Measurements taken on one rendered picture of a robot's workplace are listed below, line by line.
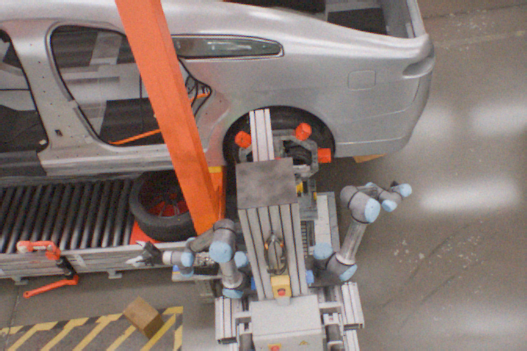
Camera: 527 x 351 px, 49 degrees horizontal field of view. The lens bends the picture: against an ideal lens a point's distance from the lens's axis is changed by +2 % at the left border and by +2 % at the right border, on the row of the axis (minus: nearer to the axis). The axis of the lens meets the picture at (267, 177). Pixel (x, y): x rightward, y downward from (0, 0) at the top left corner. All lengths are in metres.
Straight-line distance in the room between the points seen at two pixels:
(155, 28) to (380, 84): 1.55
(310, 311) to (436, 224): 2.05
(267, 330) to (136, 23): 1.58
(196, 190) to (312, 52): 1.10
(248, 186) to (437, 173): 2.91
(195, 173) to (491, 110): 3.14
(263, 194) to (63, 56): 3.46
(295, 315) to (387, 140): 1.62
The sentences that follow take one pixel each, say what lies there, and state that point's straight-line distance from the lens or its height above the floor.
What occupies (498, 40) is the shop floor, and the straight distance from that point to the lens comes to 6.46.
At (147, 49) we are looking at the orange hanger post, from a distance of 2.84.
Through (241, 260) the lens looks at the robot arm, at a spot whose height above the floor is 1.05.
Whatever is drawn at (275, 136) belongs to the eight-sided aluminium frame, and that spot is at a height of 1.12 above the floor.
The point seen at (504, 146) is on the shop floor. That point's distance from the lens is 5.41.
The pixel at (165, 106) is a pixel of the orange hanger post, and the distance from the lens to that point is 3.07.
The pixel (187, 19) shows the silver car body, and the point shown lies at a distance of 3.57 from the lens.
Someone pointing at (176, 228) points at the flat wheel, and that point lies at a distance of 4.30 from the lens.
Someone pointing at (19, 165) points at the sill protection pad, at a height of 0.91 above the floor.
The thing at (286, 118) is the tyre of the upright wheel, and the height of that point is 1.17.
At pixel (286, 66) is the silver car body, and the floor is 1.62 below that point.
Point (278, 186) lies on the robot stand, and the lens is 2.39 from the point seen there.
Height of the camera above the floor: 3.90
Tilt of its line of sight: 51 degrees down
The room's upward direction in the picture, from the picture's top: 9 degrees counter-clockwise
